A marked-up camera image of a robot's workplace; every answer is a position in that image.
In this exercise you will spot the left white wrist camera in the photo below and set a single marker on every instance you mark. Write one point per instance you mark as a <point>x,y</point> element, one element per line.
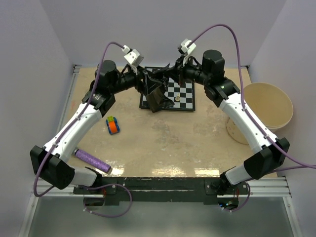
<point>133,58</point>

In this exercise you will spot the colourful toy block car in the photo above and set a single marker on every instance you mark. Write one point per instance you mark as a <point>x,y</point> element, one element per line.
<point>112,125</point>

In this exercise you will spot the beige round trash bin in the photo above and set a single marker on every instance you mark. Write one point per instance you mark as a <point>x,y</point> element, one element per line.
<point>267,102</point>

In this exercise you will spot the white chess piece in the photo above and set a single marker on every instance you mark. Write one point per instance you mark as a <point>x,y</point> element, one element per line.
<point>177,98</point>

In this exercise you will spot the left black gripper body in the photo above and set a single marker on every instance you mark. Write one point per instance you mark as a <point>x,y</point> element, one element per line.
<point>142,86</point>

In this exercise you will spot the black trash bag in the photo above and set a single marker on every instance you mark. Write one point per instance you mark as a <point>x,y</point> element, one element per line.
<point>156,98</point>

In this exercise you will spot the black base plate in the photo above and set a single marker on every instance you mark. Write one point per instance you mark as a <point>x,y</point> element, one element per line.
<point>160,189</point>

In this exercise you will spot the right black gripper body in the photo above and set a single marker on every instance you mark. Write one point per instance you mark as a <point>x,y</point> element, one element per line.
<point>185,71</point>

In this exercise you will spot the aluminium rail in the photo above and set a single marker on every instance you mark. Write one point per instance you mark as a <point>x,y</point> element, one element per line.
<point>76,69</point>
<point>266,187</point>

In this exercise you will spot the purple glitter microphone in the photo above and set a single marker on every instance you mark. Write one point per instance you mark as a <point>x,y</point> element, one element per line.
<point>95,162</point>

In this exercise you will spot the aluminium left rail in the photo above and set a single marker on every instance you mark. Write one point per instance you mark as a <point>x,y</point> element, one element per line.
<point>76,69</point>

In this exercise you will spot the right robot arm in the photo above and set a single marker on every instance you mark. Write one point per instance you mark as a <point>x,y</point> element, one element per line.
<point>268,150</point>

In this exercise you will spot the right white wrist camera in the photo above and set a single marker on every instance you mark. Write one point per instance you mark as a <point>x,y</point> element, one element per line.
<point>186,48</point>

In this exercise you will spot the black white chessboard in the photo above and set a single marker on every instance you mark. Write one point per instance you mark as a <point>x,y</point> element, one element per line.
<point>187,96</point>

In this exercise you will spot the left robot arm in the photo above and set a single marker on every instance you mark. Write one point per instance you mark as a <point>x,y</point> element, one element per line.
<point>50,161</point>

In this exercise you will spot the aluminium front rail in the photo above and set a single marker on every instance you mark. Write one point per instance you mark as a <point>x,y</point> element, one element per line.
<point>266,187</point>

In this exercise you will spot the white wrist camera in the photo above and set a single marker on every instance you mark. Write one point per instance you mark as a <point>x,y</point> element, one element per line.
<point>133,58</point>
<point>186,48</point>

